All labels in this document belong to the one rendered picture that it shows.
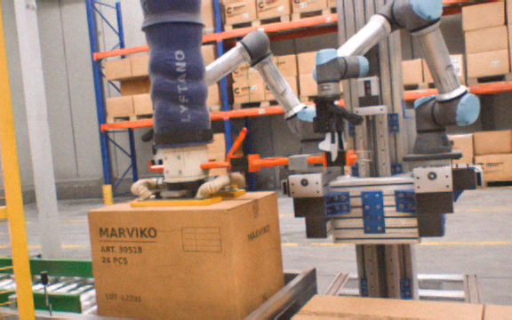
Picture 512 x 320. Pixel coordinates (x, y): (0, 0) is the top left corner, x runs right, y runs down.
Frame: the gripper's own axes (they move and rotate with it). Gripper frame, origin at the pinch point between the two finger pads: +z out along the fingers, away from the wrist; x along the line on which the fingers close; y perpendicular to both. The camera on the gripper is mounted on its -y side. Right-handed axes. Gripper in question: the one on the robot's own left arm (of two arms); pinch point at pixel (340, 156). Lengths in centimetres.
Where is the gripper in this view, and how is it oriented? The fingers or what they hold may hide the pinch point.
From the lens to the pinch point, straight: 176.8
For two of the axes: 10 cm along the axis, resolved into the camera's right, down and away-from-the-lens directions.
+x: -4.3, 0.8, -9.0
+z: 0.8, 10.0, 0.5
